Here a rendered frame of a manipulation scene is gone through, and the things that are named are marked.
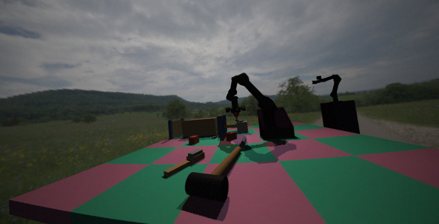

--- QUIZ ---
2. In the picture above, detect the small red block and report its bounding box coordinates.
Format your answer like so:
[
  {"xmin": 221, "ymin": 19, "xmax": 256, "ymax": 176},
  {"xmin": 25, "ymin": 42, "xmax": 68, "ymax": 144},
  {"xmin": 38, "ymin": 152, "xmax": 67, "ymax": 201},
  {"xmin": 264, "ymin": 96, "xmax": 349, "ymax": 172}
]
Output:
[
  {"xmin": 226, "ymin": 132, "xmax": 237, "ymax": 141},
  {"xmin": 189, "ymin": 135, "xmax": 199, "ymax": 144}
]

